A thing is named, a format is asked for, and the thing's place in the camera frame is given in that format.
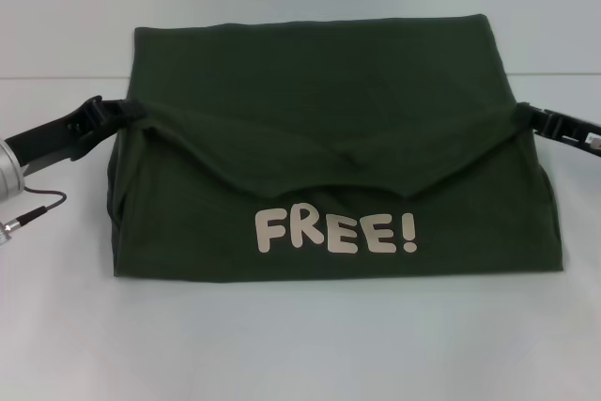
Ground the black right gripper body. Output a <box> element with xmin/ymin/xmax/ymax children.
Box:
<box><xmin>537</xmin><ymin>108</ymin><xmax>601</xmax><ymax>159</ymax></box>

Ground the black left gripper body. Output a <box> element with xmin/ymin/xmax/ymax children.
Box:
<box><xmin>8</xmin><ymin>95</ymin><xmax>109</xmax><ymax>177</ymax></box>

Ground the dark green t-shirt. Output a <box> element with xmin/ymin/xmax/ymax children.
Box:
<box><xmin>105</xmin><ymin>13</ymin><xmax>564</xmax><ymax>281</ymax></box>

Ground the left arm cable with plug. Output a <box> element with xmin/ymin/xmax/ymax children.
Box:
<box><xmin>0</xmin><ymin>187</ymin><xmax>68</xmax><ymax>245</ymax></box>

